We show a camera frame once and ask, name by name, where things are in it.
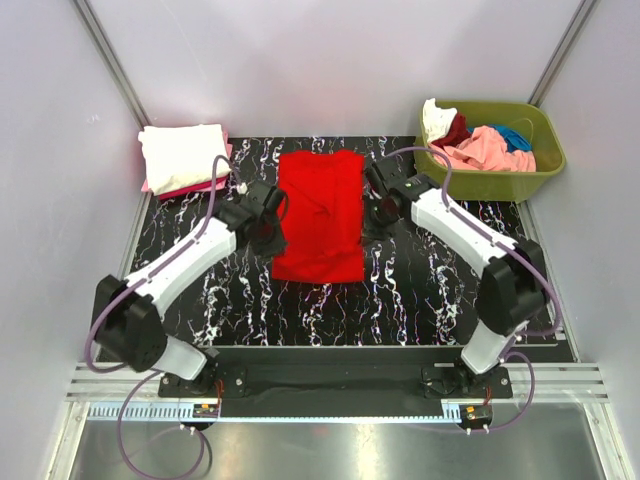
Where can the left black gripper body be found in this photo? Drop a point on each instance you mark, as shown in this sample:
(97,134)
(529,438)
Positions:
(271,230)

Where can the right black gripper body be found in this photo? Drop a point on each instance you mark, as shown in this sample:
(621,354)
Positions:
(376,210)

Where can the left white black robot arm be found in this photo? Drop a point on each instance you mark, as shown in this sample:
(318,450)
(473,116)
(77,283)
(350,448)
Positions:
(127,318)

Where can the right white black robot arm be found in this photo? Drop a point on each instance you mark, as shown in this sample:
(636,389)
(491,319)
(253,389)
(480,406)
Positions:
(513,279)

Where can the white cloth in bin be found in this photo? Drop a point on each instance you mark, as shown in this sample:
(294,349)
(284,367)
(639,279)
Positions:
(436,121)

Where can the dark red t shirt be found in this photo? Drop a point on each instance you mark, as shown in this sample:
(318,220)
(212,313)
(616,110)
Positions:
(458,132)

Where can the folded white t shirt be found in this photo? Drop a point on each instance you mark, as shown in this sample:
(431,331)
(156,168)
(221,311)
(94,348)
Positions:
(176,157)

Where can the light pink t shirt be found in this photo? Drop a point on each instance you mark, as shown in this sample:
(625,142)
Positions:
(486,151)

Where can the blue t shirt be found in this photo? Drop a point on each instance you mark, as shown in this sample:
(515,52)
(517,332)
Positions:
(513,139)

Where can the olive green plastic bin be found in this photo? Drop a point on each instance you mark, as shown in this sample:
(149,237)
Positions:
(516,187)

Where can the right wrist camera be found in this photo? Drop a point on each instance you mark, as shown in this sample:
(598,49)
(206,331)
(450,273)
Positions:
(384,176)

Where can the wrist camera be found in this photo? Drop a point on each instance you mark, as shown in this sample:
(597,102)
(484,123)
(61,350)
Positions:
(264,198)
(384,176)

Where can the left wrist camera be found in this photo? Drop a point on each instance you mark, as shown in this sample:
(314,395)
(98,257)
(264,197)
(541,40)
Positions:
(264,198)

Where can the aluminium frame rail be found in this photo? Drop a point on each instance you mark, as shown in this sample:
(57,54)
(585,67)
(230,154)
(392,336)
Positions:
(554,383)

